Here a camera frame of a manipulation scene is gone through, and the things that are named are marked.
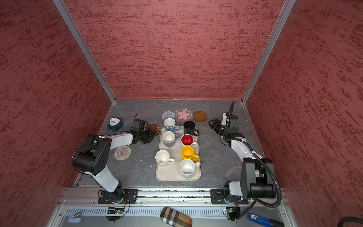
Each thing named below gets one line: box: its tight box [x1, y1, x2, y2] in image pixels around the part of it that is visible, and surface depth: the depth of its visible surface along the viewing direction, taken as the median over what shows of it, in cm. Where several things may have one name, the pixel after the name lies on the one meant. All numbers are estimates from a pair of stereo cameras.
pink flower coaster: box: [174, 107, 194, 123], surface depth 113 cm
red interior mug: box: [180, 133, 198, 147], surface depth 91 cm
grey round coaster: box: [161, 110, 176, 122], surface depth 112 cm
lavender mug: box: [161, 130, 181, 148], surface depth 94 cm
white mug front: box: [179, 158, 201, 179], surface depth 80 cm
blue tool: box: [247, 212, 286, 227], surface depth 66 cm
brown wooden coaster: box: [192, 110, 208, 123], surface depth 112 cm
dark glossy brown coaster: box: [148, 123, 161, 136], surface depth 103 cm
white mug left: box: [155, 149, 176, 167], surface depth 83 cm
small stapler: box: [67, 209, 84, 224], surface depth 68 cm
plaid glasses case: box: [159, 206, 193, 227], surface depth 67 cm
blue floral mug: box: [163, 117, 182, 132], surface depth 97 cm
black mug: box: [183, 120, 200, 137], surface depth 97 cm
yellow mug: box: [181, 145, 200, 164], surface depth 85 cm
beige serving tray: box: [155, 126, 202, 182], surface depth 85 cm
